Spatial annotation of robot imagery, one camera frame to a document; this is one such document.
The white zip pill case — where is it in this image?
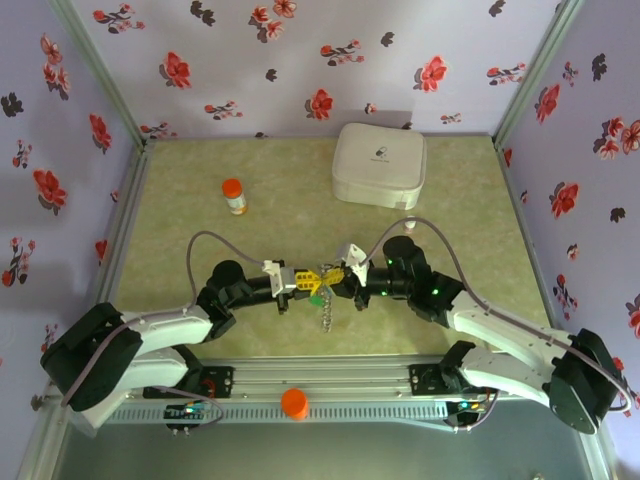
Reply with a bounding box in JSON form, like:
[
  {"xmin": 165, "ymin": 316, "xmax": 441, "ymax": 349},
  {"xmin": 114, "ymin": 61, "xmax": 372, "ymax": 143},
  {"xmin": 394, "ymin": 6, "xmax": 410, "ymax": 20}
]
[{"xmin": 330, "ymin": 122, "xmax": 429, "ymax": 210}]

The aluminium frame post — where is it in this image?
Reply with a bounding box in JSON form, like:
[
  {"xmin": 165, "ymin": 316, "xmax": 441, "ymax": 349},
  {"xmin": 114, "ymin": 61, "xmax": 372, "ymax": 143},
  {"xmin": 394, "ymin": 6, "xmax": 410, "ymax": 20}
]
[
  {"xmin": 47, "ymin": 0, "xmax": 156, "ymax": 151},
  {"xmin": 492, "ymin": 0, "xmax": 586, "ymax": 151}
]

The aluminium table edge rail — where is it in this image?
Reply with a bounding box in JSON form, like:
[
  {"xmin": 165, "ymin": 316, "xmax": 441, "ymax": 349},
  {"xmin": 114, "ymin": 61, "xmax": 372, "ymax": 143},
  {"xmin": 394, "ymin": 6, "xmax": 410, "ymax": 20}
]
[{"xmin": 89, "ymin": 141, "xmax": 156, "ymax": 314}]

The small circuit board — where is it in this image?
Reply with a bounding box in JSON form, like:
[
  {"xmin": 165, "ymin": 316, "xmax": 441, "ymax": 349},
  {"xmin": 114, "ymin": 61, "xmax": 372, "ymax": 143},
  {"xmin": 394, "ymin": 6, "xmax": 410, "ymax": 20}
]
[
  {"xmin": 164, "ymin": 401, "xmax": 212, "ymax": 420},
  {"xmin": 447, "ymin": 398, "xmax": 490, "ymax": 417}
]

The long aluminium base rail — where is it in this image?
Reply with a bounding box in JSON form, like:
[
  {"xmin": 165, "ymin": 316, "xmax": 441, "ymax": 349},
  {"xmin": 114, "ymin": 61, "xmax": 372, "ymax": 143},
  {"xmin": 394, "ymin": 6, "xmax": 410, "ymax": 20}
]
[{"xmin": 47, "ymin": 355, "xmax": 599, "ymax": 404}]

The grey slotted cable duct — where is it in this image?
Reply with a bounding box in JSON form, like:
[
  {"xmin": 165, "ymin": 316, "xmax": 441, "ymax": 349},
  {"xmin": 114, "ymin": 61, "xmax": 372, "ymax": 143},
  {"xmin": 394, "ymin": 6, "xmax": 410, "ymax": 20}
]
[{"xmin": 107, "ymin": 402, "xmax": 451, "ymax": 425}]

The orange-capped pill bottle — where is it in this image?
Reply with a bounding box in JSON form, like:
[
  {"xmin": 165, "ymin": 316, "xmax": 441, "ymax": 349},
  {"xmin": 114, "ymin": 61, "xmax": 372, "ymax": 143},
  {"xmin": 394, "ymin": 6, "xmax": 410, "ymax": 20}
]
[{"xmin": 221, "ymin": 178, "xmax": 250, "ymax": 217}]

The orange plastic cylinder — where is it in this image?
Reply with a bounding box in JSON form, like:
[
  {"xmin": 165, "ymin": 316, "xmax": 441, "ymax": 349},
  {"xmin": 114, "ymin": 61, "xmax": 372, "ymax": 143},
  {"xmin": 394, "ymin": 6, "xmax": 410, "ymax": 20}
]
[{"xmin": 280, "ymin": 387, "xmax": 310, "ymax": 422}]

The silver keyring bunch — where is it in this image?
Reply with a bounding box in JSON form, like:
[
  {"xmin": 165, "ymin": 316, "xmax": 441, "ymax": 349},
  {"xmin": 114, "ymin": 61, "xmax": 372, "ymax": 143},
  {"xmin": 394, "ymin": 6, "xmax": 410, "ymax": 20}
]
[{"xmin": 313, "ymin": 259, "xmax": 339, "ymax": 334}]

